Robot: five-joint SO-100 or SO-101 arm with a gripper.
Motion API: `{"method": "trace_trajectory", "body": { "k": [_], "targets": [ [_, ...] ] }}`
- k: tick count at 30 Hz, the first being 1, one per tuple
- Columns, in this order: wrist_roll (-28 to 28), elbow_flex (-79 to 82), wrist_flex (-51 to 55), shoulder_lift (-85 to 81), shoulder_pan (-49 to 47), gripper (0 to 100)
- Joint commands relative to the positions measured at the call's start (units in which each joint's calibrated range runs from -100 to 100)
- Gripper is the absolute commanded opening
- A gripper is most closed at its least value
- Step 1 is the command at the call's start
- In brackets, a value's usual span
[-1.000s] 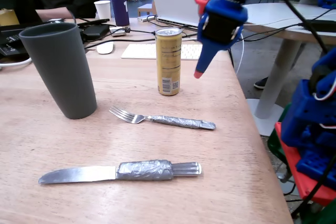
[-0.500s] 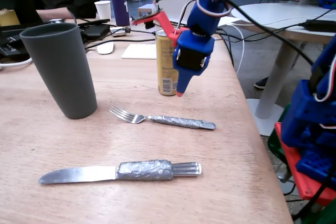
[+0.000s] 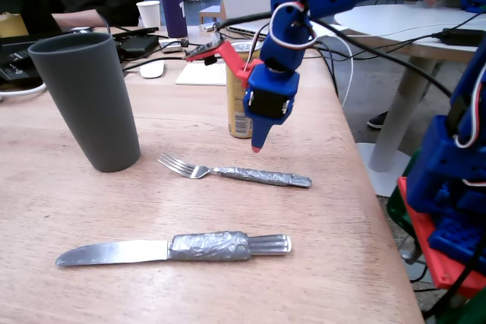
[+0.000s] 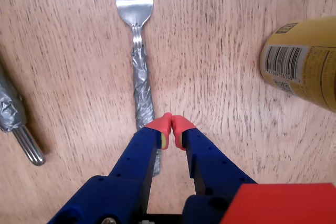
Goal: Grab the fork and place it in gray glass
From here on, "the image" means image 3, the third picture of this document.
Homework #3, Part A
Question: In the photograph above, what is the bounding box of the red wrist camera mount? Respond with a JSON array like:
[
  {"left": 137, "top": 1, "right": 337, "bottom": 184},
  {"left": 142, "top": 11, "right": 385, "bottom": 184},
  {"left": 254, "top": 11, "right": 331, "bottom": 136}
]
[{"left": 185, "top": 39, "right": 264, "bottom": 92}]

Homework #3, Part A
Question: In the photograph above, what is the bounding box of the red robot base plate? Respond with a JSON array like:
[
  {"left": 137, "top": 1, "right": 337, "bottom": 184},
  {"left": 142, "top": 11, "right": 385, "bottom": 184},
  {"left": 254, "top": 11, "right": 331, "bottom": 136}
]
[{"left": 396, "top": 175, "right": 486, "bottom": 300}]

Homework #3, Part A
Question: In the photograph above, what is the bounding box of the white keyboard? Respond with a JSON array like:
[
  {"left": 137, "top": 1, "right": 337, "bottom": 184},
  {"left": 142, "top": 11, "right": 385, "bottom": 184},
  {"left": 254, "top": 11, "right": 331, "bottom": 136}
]
[{"left": 175, "top": 61, "right": 229, "bottom": 87}]

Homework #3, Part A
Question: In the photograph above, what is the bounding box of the knife with taped handle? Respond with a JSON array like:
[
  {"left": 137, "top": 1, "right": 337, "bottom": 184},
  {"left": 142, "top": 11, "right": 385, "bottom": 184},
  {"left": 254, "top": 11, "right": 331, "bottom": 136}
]
[{"left": 55, "top": 231, "right": 292, "bottom": 267}]

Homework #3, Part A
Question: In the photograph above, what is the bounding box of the black slim device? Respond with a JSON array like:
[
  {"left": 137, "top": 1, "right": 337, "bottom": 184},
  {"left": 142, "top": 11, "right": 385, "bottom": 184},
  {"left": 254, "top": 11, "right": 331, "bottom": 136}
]
[{"left": 112, "top": 27, "right": 160, "bottom": 41}]

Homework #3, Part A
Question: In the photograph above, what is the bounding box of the thin white charging cable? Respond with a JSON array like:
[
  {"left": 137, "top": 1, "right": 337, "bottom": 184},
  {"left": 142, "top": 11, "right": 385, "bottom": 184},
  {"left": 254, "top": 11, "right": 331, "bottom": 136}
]
[{"left": 326, "top": 31, "right": 355, "bottom": 109}]

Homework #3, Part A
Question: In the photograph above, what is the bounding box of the silver adapter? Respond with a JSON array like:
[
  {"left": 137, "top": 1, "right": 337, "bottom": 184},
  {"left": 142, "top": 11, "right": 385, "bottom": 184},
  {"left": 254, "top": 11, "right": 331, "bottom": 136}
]
[{"left": 158, "top": 38, "right": 190, "bottom": 54}]

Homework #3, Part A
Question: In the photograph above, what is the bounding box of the blue gripper, black motor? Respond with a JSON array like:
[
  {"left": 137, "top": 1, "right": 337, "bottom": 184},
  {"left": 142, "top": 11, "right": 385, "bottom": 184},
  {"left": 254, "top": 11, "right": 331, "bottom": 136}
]
[{"left": 242, "top": 58, "right": 301, "bottom": 154}]

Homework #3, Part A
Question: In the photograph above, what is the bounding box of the red white servo wire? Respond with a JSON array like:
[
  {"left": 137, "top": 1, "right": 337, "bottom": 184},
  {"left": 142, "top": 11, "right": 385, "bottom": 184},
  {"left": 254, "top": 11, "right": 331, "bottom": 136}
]
[{"left": 453, "top": 69, "right": 486, "bottom": 149}]

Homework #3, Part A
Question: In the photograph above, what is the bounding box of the tall gray cup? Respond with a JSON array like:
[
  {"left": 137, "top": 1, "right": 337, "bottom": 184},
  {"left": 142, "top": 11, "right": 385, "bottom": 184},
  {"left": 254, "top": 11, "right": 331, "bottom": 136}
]
[{"left": 27, "top": 31, "right": 142, "bottom": 173}]

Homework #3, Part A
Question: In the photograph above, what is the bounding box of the black shoe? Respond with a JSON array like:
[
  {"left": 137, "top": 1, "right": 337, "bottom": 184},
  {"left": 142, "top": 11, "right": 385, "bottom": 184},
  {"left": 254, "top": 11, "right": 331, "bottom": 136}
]
[{"left": 366, "top": 110, "right": 390, "bottom": 131}]

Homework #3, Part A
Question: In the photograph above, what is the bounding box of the bare forearm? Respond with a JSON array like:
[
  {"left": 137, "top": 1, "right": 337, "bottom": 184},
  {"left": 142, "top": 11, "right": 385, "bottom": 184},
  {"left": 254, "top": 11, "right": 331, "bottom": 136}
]
[{"left": 51, "top": 8, "right": 107, "bottom": 32}]

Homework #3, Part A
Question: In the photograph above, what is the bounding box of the yellow drink can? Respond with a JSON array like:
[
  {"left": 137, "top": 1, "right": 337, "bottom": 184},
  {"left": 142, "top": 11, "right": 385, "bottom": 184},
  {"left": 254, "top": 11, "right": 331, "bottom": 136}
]
[{"left": 226, "top": 39, "right": 264, "bottom": 140}]

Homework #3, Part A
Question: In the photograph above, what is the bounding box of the black camera cable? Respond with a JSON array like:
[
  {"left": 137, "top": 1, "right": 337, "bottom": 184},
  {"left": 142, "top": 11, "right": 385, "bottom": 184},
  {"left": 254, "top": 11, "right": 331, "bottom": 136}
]
[{"left": 214, "top": 11, "right": 455, "bottom": 98}]

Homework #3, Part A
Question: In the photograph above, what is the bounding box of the white paper cup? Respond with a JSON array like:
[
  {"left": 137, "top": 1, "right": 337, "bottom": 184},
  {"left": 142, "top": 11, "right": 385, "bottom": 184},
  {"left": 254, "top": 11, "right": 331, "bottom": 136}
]
[{"left": 135, "top": 0, "right": 162, "bottom": 29}]

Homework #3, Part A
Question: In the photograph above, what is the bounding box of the thin black cable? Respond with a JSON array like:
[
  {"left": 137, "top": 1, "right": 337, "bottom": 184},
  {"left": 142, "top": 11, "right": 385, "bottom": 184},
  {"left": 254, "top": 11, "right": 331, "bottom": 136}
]
[{"left": 123, "top": 56, "right": 188, "bottom": 73}]

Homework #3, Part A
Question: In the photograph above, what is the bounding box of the round white table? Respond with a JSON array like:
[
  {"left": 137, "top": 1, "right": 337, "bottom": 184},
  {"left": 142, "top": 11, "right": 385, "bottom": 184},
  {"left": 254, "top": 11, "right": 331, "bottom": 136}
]
[{"left": 333, "top": 4, "right": 486, "bottom": 198}]

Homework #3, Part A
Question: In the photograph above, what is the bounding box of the yellow cardboard box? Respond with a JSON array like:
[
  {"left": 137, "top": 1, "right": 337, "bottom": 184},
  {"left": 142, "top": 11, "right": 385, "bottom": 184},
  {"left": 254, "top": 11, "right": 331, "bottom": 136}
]
[{"left": 0, "top": 11, "right": 30, "bottom": 39}]

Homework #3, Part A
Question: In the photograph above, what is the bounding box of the white computer mouse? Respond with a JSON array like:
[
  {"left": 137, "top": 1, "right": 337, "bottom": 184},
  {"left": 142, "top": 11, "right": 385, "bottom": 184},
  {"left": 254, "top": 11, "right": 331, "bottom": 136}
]
[{"left": 139, "top": 60, "right": 166, "bottom": 80}]

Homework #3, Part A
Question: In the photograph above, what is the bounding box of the fork with taped handle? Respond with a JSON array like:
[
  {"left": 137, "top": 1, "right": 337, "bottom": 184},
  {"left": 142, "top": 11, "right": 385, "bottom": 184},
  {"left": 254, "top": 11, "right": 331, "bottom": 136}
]
[{"left": 157, "top": 152, "right": 313, "bottom": 189}]

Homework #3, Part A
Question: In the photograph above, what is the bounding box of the black box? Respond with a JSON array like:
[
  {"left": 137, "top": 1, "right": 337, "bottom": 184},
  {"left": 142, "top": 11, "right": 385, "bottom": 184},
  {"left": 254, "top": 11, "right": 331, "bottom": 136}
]
[{"left": 432, "top": 27, "right": 486, "bottom": 47}]

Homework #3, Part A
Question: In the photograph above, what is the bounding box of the black power brick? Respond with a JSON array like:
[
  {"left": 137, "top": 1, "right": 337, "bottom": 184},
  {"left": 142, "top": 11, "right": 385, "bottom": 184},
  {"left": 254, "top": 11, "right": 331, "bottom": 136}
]
[{"left": 115, "top": 34, "right": 160, "bottom": 60}]

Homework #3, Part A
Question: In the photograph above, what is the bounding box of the wooden background chair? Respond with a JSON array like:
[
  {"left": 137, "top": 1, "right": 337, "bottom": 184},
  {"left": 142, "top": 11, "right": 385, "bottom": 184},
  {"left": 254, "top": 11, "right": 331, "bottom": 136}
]
[{"left": 199, "top": 0, "right": 228, "bottom": 25}]

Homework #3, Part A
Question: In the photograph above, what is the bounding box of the thick white cable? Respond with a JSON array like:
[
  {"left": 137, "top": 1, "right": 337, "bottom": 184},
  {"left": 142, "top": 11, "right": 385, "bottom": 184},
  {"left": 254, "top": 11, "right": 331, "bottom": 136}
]
[{"left": 0, "top": 83, "right": 47, "bottom": 98}]

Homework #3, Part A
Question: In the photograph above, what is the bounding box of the black laptop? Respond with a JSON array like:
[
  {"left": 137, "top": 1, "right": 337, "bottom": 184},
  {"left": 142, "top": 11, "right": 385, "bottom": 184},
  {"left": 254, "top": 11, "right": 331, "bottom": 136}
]
[{"left": 0, "top": 33, "right": 46, "bottom": 82}]

